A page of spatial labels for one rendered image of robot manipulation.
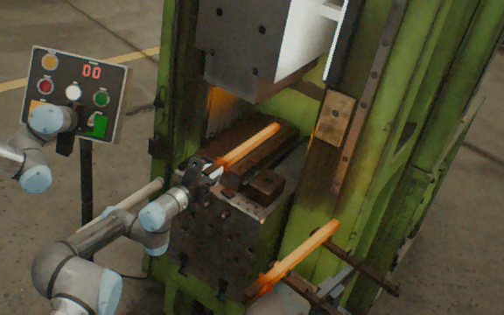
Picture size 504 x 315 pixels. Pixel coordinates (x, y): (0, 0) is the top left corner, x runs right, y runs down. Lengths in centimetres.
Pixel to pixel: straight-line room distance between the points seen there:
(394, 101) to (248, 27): 47
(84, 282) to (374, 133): 93
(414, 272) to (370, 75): 178
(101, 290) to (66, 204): 187
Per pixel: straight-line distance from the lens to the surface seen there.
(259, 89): 162
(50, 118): 149
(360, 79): 160
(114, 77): 192
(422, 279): 316
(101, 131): 192
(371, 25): 155
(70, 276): 132
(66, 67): 198
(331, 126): 167
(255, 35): 156
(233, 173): 181
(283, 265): 152
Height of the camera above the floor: 208
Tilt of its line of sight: 36 degrees down
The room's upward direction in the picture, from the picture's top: 11 degrees clockwise
